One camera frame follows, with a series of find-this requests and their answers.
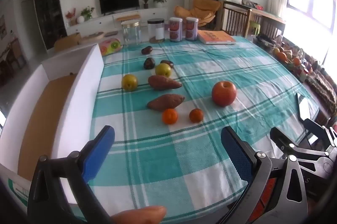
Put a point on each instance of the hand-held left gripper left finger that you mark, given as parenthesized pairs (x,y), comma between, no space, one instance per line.
(100,153)

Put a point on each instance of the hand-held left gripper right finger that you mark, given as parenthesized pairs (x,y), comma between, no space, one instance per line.
(237,158)

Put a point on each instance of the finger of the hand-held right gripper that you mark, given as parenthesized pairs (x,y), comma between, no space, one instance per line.
(320,132)
(280,141)

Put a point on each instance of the white box with cardboard bottom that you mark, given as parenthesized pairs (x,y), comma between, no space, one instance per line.
(79,108)

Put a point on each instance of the dark orange tangerine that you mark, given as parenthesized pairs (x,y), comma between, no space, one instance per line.
(196,115)

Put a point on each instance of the red apple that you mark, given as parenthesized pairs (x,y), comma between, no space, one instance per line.
(223,93)

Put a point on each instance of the yellow-green pear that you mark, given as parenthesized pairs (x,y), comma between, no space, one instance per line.
(163,69)
(129,82)

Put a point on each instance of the bright orange tangerine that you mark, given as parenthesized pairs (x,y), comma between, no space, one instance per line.
(169,116)

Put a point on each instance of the slim sweet potato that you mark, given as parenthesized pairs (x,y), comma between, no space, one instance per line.
(165,102)

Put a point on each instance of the person's left hand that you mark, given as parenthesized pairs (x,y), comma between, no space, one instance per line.
(139,214)

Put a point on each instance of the black smartphone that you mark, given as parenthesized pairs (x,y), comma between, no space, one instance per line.
(304,108)

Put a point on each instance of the patterned brown cloth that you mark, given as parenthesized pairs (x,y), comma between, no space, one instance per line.
(322,87)

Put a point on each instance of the teal checked tablecloth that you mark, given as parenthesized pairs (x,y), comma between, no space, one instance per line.
(184,161)

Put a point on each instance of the fruit snack tray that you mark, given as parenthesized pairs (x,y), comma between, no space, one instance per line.
(306,69)

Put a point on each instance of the yellowish orange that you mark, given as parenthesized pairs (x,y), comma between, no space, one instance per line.
(276,50)

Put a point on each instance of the plump sweet potato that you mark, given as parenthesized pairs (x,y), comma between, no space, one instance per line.
(163,82)

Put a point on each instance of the fruit print packet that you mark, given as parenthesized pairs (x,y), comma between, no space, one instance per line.
(110,46)

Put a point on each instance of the green plastic stool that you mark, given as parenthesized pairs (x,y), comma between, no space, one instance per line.
(254,26)

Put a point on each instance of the orange book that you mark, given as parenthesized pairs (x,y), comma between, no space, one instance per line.
(216,37)

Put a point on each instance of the glass jar with gold lid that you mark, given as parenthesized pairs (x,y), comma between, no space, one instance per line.
(130,33)

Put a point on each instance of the wooden side desk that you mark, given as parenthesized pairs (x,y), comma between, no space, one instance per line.
(266,16)

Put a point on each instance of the dark wooden chair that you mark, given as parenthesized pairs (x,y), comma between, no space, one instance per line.
(234,19)

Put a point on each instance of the white television cabinet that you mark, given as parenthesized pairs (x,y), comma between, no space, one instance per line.
(105,21)

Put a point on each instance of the wooden dining chair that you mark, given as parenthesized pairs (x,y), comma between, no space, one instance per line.
(11,53)

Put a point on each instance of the clear plastic jar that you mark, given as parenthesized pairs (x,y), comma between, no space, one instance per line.
(155,30)

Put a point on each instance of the white round vase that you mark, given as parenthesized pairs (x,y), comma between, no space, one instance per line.
(80,19)

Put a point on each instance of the white and red food can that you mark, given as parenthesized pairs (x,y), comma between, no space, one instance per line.
(191,28)
(175,29)

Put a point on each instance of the small wooden stool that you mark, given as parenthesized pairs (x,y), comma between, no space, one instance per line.
(127,18)

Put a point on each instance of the leafy plant in pot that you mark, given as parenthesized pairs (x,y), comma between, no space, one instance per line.
(87,13)

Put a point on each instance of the red flower bouquet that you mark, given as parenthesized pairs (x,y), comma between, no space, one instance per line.
(70,15)

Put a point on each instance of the orange beanbag chair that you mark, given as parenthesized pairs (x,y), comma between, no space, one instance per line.
(200,11)

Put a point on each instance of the black display cabinet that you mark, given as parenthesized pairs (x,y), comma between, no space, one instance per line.
(48,8)

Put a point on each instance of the black television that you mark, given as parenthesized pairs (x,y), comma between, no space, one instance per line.
(119,0)

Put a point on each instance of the small potted plant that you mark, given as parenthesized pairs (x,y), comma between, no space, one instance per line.
(145,2)

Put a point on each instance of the framed wall picture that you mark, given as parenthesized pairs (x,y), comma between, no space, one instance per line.
(2,26)

